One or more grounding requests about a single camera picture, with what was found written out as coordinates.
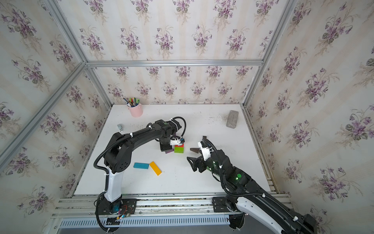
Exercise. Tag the pink pen cup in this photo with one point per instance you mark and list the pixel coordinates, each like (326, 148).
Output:
(136, 111)

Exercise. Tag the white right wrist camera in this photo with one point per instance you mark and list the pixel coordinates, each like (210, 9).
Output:
(205, 150)

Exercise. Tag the colourful pens bundle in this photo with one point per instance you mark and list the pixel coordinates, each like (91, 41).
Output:
(131, 102)

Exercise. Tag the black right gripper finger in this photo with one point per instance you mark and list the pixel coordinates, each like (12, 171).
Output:
(194, 168)
(192, 160)

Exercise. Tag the small grey white object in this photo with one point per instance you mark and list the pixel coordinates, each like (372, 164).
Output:
(120, 127)

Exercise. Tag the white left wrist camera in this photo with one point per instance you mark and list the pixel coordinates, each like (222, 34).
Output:
(176, 140)

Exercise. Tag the teal rectangular block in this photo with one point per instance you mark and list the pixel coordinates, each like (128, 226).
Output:
(143, 166)

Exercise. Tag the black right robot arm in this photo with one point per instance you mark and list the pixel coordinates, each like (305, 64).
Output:
(244, 196)

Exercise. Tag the grey rectangular stone block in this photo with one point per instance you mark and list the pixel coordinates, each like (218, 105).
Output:
(232, 119)

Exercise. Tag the yellow rectangular block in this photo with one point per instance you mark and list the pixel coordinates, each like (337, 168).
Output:
(155, 168)

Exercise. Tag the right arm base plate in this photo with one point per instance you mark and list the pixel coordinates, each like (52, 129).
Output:
(223, 204)

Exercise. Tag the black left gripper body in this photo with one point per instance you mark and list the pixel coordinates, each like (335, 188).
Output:
(165, 145)

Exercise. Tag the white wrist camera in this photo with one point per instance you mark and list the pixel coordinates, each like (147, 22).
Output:
(205, 150)
(176, 140)

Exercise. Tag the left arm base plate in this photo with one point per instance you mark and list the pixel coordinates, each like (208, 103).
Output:
(121, 206)

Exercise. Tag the aluminium mounting rail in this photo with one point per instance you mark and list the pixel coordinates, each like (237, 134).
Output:
(146, 205)

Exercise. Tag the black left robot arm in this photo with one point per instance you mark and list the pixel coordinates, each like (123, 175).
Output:
(116, 157)

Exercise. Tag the purple triangle block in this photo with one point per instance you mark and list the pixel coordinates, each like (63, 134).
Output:
(169, 151)

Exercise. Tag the green rectangular block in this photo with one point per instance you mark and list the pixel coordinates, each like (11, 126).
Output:
(179, 150)

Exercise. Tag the white slotted cable duct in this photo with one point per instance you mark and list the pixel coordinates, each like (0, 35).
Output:
(146, 221)

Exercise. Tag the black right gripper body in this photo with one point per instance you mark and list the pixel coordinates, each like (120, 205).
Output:
(210, 165)

